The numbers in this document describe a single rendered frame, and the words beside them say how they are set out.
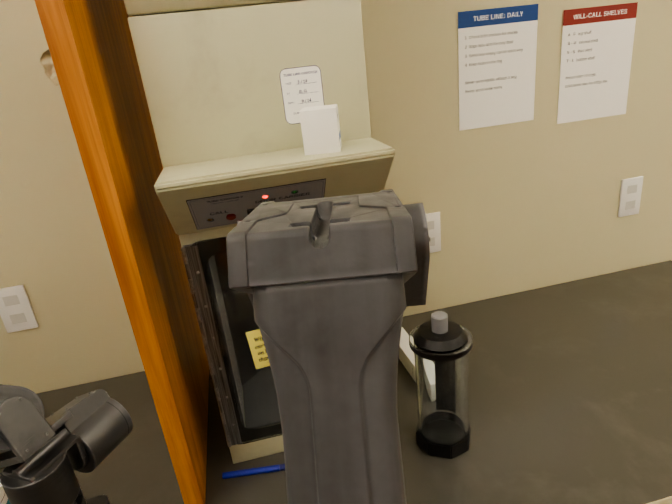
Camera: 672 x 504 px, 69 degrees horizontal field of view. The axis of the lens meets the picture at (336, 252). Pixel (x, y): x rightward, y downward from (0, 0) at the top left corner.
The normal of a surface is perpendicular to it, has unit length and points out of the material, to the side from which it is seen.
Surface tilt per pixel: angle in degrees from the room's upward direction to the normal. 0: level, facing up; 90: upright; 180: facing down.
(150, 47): 90
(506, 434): 0
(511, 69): 90
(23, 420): 66
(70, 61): 90
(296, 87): 90
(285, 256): 61
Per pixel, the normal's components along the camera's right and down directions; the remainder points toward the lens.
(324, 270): -0.06, -0.13
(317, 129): -0.04, 0.37
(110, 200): 0.22, 0.34
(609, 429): -0.11, -0.92
